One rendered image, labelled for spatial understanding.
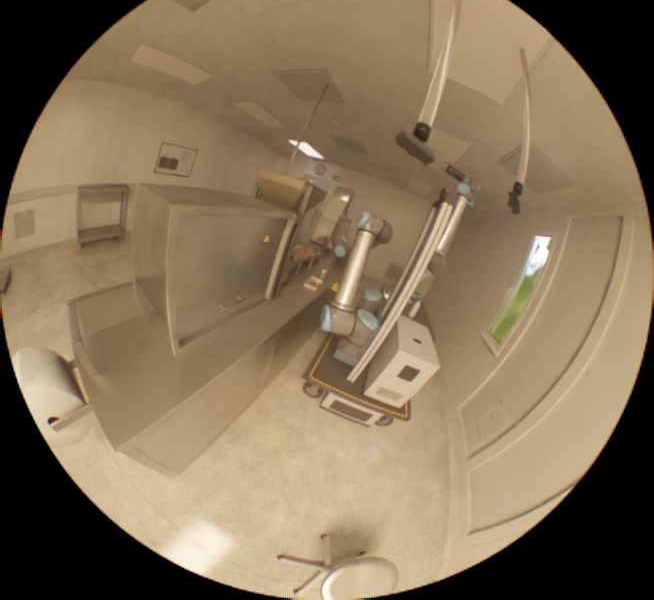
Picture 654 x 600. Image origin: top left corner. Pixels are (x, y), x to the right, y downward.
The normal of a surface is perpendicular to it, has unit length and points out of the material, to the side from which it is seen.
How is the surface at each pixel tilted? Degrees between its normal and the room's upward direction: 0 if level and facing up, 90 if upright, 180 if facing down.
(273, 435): 0
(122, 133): 90
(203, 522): 0
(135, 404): 0
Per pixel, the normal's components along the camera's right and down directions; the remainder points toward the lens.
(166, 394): 0.36, -0.88
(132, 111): 0.87, 0.43
